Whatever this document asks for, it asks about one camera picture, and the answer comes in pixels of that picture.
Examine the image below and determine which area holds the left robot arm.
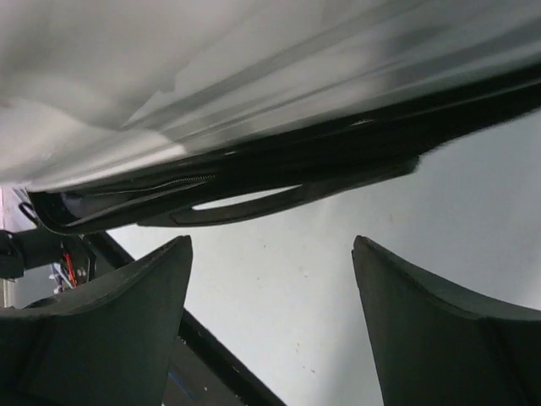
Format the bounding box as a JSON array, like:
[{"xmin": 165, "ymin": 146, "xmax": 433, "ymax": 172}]
[{"xmin": 1, "ymin": 228, "xmax": 96, "ymax": 288}]

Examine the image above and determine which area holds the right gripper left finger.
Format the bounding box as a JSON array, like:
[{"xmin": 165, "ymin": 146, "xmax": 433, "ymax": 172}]
[{"xmin": 1, "ymin": 236, "xmax": 193, "ymax": 405}]

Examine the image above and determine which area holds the white black space suitcase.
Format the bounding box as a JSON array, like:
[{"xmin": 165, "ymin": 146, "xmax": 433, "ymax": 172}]
[{"xmin": 1, "ymin": 1, "xmax": 540, "ymax": 234}]

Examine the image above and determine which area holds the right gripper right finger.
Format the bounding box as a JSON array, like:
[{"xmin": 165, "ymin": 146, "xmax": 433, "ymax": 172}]
[{"xmin": 352, "ymin": 236, "xmax": 540, "ymax": 405}]

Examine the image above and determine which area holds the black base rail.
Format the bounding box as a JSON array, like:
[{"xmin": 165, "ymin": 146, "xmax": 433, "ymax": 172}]
[{"xmin": 82, "ymin": 230, "xmax": 288, "ymax": 406}]

